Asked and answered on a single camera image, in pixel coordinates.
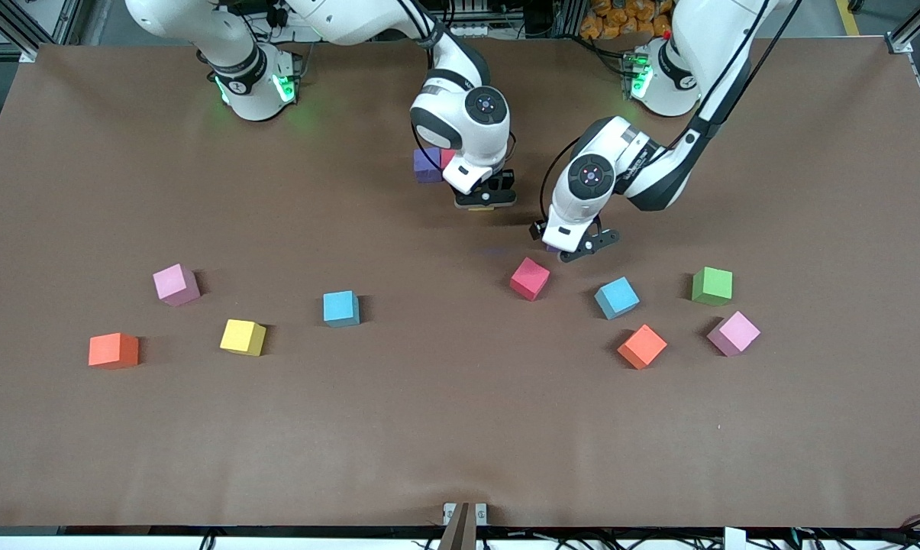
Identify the long white socket strip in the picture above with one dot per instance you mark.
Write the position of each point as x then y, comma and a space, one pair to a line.
479, 30

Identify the brown table mat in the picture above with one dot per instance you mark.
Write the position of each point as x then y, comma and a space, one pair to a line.
460, 428

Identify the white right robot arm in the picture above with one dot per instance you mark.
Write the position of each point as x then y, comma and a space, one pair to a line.
460, 114

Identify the metal corner bracket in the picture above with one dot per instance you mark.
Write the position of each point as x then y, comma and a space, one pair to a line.
28, 53
899, 44

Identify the orange foam cube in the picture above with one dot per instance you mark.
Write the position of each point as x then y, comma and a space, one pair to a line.
113, 351
641, 347

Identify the pink foam cube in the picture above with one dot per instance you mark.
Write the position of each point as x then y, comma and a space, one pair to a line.
733, 334
175, 284

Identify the blue foam cube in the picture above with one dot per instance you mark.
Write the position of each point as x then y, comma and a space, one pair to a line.
616, 298
340, 308

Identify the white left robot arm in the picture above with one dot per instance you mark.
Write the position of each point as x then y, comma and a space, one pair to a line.
658, 168

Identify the dark indigo foam cube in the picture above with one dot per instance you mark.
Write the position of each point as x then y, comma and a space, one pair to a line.
427, 166

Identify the green foam cube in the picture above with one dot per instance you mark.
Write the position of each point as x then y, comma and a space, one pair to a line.
711, 286

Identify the brown post with metal brackets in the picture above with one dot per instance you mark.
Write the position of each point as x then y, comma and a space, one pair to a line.
463, 531

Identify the white label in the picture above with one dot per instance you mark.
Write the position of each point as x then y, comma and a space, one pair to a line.
734, 539

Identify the white power strip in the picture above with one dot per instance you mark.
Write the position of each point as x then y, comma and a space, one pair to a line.
284, 21

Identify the orange bag heap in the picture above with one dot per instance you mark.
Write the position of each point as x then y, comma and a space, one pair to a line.
627, 19

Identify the red foam cube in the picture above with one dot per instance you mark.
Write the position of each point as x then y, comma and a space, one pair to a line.
447, 158
529, 279

